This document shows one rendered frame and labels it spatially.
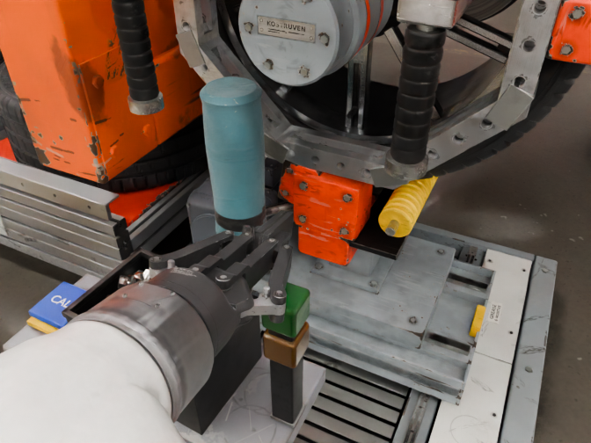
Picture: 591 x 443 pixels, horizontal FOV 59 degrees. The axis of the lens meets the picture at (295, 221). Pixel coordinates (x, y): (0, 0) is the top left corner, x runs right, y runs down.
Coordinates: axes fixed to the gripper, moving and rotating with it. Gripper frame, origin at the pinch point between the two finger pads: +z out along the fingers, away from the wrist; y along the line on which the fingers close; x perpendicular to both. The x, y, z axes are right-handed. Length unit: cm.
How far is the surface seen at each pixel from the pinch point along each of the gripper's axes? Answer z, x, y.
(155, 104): 8.8, -9.2, 20.6
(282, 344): -3.7, 10.4, -3.5
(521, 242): 118, 39, -38
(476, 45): 35.9, -19.6, -14.5
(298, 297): -3.2, 4.6, -4.4
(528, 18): 23.4, -23.6, -20.1
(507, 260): 96, 37, -33
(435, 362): 49, 43, -20
